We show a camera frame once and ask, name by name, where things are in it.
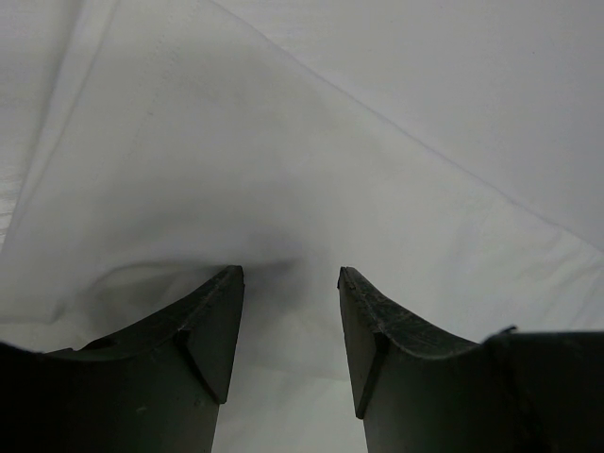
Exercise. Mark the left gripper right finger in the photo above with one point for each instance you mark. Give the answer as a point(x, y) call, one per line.
point(419, 388)

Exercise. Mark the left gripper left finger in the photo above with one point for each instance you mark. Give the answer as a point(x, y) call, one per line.
point(155, 386)

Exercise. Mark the white printed t-shirt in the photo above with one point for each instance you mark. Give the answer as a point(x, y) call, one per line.
point(450, 150)

